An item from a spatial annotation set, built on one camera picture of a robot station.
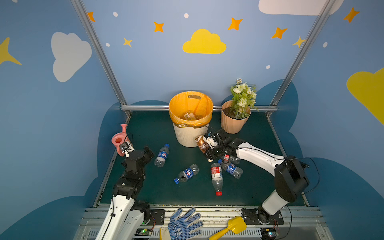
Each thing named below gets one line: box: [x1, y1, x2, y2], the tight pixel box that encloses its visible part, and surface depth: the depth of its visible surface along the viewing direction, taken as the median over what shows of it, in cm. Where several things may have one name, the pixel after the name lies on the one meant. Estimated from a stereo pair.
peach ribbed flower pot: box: [221, 100, 251, 134], surface depth 103 cm
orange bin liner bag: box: [169, 91, 214, 128], surface depth 96 cm
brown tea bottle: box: [195, 136, 210, 154], surface depth 87 cm
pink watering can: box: [111, 124, 131, 157], surface depth 95 cm
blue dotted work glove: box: [168, 207, 203, 240], surface depth 73 cm
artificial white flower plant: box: [230, 78, 260, 120], surface depth 97 cm
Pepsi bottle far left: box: [154, 143, 170, 168], surface depth 94 cm
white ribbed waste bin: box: [172, 122, 210, 148], surface depth 90 cm
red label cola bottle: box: [211, 162, 223, 196], surface depth 85 cm
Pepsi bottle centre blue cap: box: [174, 163, 200, 185], surface depth 87 cm
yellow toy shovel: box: [208, 216, 247, 240], surface depth 73 cm
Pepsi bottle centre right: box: [217, 159, 243, 179], surface depth 89 cm
